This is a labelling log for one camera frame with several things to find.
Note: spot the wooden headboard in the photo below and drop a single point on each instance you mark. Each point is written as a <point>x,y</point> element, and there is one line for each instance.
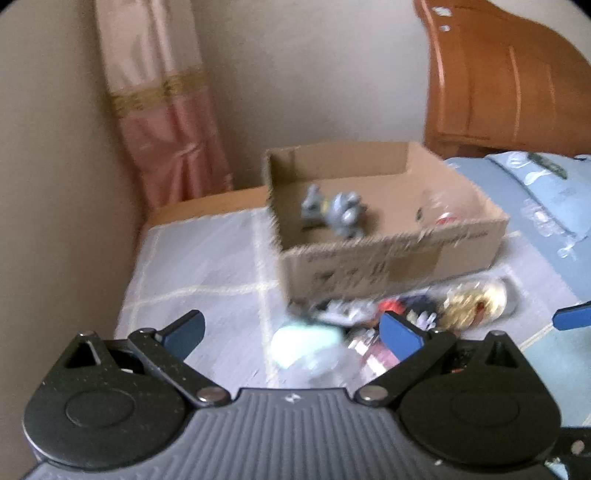
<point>498,78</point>

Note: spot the grey toy figure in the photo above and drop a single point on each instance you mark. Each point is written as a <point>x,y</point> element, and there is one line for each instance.
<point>337,212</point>

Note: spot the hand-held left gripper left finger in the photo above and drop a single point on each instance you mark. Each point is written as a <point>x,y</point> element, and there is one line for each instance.
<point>182,334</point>

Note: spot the grey checked blanket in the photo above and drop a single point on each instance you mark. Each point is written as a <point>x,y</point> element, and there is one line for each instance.
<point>207,277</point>

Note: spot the brown cardboard box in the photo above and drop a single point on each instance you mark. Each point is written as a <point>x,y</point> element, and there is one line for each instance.
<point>383,267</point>

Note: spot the pink curtain gold band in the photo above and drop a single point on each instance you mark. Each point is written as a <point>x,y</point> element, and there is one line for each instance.
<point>161,115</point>

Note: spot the clear bagged toy in box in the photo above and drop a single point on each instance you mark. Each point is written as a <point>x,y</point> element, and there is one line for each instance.
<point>441,207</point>

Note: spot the white green bottle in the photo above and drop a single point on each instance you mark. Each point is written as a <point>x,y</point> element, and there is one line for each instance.
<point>344,311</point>

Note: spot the clear heart-shaped case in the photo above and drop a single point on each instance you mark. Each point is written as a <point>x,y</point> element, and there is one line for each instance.
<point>478,304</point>

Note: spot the clear plastic container red contents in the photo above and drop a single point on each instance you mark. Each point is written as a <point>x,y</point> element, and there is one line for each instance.
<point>364,353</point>

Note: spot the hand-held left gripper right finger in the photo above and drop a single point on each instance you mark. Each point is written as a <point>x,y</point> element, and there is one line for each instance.
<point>401,339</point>

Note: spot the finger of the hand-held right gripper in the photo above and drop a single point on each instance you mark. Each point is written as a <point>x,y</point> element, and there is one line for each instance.
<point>575,317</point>

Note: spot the light blue pillow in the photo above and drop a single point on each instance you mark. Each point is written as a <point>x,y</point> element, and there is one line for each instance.
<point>554,184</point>

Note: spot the blue floral pillow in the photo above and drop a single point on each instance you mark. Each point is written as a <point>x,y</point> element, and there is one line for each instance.
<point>526,221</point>

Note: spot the mint egg-shaped case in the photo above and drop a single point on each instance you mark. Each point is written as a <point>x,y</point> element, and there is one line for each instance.
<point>304,346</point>

